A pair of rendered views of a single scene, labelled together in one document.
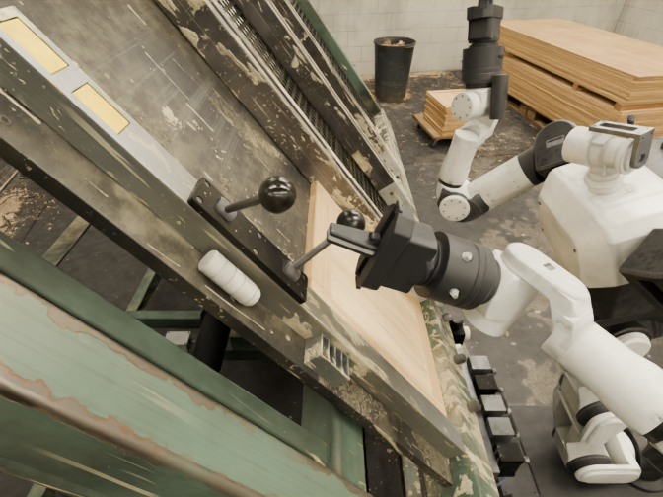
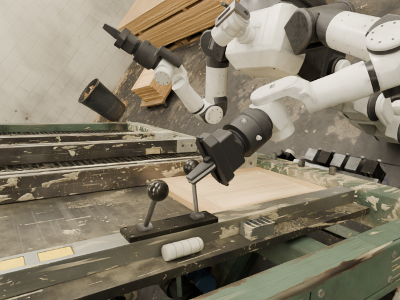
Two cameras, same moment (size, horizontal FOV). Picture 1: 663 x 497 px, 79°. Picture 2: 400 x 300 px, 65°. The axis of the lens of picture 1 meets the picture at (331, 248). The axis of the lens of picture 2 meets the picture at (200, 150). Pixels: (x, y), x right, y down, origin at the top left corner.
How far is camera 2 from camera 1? 0.15 m
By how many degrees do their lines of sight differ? 12
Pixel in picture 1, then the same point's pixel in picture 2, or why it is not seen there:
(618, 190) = (255, 31)
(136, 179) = (102, 261)
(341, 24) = (53, 114)
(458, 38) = (112, 53)
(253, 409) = not seen: hidden behind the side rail
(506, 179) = (216, 78)
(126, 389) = not seen: outside the picture
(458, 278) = (252, 131)
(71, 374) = not seen: outside the picture
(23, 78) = (18, 281)
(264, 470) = (291, 276)
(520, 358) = (325, 132)
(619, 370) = (337, 84)
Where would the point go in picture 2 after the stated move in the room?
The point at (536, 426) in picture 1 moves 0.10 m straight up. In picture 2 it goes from (369, 146) to (363, 137)
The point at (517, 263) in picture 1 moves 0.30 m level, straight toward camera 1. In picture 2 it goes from (262, 99) to (338, 195)
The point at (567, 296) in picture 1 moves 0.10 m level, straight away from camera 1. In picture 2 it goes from (290, 86) to (277, 64)
